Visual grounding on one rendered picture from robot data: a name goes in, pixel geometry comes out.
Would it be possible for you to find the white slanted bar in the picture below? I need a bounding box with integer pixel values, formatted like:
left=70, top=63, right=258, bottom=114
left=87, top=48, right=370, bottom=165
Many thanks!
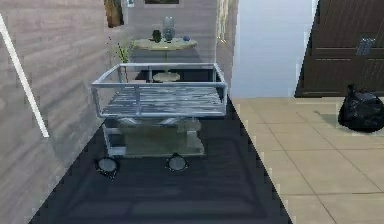
left=0, top=13, right=50, bottom=139

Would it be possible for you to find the brown framed wall picture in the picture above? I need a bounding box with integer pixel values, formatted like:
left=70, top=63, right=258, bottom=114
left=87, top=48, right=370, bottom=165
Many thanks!
left=103, top=0, right=125, bottom=29

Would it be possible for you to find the dark brown room door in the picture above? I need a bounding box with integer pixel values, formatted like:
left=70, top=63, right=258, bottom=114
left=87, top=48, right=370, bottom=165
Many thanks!
left=294, top=0, right=384, bottom=99

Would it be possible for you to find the green house plant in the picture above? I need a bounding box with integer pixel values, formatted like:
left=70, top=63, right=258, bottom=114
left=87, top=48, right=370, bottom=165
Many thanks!
left=111, top=37, right=136, bottom=83

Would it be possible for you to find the dark framed wall picture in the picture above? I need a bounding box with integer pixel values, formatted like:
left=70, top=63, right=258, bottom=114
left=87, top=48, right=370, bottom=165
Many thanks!
left=143, top=0, right=181, bottom=6

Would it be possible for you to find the grey metal wheeled cart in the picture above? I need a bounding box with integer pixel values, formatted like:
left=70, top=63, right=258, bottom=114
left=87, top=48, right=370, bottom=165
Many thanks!
left=90, top=62, right=229, bottom=178

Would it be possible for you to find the dark green small plant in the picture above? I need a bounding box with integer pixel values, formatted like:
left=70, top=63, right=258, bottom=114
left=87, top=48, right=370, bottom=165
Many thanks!
left=151, top=29, right=163, bottom=44

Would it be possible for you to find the black garbage bag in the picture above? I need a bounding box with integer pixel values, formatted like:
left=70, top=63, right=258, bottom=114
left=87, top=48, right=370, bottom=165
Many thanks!
left=337, top=83, right=384, bottom=133

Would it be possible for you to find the clear glass vase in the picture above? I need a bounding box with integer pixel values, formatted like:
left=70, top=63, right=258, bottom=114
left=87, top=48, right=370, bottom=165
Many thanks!
left=162, top=16, right=177, bottom=43

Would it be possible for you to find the round pale pedestal table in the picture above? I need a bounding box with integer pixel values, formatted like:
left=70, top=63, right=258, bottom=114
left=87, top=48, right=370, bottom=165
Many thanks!
left=131, top=37, right=199, bottom=83

